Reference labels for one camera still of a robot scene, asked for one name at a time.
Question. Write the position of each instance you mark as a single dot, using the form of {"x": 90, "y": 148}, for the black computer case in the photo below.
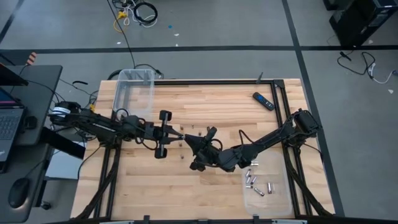
{"x": 360, "y": 21}

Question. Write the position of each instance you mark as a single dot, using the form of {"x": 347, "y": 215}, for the clear plastic bin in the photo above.
{"x": 267, "y": 202}
{"x": 135, "y": 91}

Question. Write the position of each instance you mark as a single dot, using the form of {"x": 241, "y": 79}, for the white board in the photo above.
{"x": 62, "y": 169}

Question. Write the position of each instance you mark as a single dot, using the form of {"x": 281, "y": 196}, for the black flat panel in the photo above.
{"x": 66, "y": 148}

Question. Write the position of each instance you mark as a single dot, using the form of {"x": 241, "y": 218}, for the black chair caster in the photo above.
{"x": 46, "y": 205}

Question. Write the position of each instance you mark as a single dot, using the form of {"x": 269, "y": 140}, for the black flat monitor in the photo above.
{"x": 11, "y": 77}

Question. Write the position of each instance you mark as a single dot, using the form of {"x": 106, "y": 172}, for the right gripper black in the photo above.
{"x": 211, "y": 155}

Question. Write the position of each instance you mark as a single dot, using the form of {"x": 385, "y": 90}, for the black table clamp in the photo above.
{"x": 146, "y": 218}
{"x": 255, "y": 218}

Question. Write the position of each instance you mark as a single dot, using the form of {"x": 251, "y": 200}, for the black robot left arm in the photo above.
{"x": 99, "y": 126}

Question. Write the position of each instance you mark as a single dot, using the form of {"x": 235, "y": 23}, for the small black box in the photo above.
{"x": 30, "y": 122}

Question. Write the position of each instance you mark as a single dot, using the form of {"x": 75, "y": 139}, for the black aluminium table frame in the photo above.
{"x": 217, "y": 82}

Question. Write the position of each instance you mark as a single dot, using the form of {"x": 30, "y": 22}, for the black computer mouse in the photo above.
{"x": 18, "y": 193}

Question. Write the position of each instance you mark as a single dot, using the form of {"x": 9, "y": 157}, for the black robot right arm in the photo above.
{"x": 273, "y": 137}

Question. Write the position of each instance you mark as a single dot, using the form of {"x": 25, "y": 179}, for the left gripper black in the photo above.
{"x": 155, "y": 133}

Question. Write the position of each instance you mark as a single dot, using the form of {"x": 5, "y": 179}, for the black side desk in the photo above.
{"x": 40, "y": 93}

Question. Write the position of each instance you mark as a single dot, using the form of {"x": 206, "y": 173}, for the orange striped tape piece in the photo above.
{"x": 32, "y": 58}

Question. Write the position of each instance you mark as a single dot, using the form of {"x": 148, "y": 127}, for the grey metal post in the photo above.
{"x": 259, "y": 77}

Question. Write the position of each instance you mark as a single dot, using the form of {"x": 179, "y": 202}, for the black remote control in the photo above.
{"x": 263, "y": 101}

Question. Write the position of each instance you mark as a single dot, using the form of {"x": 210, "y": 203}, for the dark laptop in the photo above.
{"x": 9, "y": 124}

